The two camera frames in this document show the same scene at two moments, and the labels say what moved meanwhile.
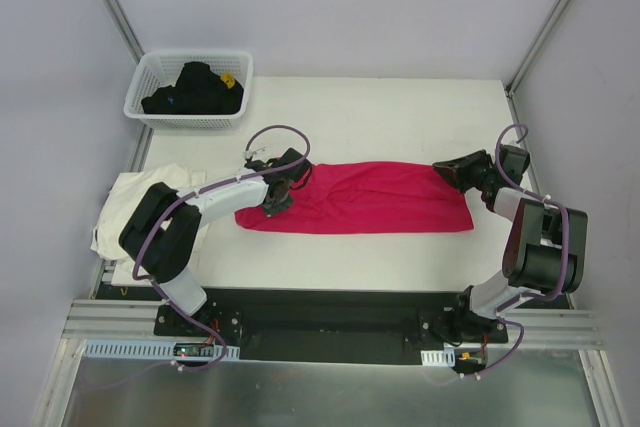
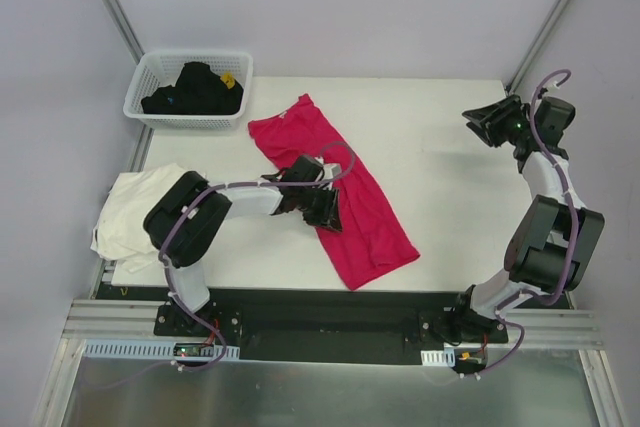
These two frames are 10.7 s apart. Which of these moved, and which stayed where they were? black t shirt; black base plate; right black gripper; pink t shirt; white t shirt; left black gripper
Moved: pink t shirt; left black gripper; right black gripper
Stayed: black base plate; white t shirt; black t shirt
